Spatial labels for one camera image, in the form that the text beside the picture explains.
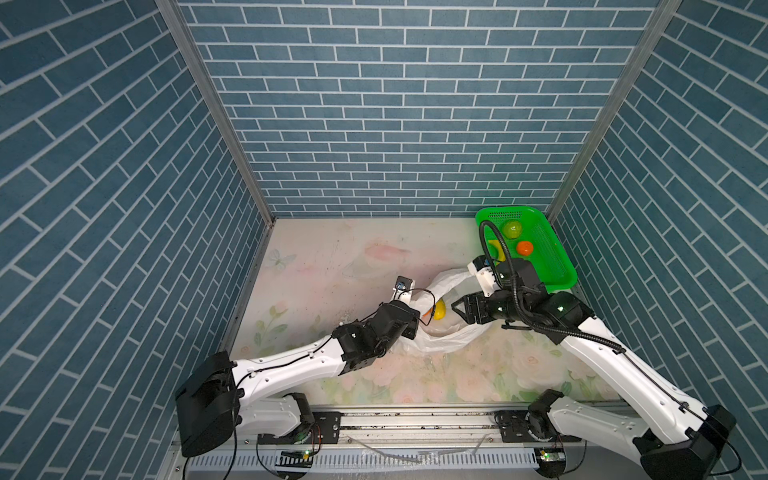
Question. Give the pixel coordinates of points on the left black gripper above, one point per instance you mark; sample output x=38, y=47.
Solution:
x=414, y=318

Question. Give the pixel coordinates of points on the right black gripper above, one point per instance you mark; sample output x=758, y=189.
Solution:
x=480, y=312

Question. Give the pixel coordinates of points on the green plastic basket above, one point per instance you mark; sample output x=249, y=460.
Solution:
x=549, y=258

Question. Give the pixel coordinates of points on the yellow banana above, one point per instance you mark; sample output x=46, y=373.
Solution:
x=495, y=250

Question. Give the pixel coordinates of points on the white plastic bag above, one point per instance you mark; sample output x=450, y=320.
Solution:
x=452, y=333

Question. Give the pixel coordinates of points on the green fruit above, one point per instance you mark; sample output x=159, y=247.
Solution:
x=512, y=229

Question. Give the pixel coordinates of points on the yellow lemon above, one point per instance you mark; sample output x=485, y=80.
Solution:
x=439, y=310

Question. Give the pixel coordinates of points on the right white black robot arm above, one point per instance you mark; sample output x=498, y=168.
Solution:
x=672, y=435

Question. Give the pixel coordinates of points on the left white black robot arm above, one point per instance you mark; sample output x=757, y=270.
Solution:
x=222, y=395

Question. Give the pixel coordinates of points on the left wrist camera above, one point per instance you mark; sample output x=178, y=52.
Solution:
x=403, y=290

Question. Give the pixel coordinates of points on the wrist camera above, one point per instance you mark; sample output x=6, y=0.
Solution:
x=482, y=269
x=403, y=290

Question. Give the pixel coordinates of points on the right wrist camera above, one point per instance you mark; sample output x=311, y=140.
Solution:
x=482, y=269

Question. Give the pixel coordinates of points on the aluminium front rail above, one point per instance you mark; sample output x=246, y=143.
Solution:
x=428, y=428

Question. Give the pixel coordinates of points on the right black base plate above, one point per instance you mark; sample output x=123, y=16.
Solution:
x=519, y=426

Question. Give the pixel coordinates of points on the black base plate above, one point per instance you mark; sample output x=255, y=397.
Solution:
x=323, y=427
x=519, y=426

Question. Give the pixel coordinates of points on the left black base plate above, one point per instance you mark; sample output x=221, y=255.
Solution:
x=323, y=427

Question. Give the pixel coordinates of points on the white slotted cable duct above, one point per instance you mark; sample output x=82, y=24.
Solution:
x=364, y=460

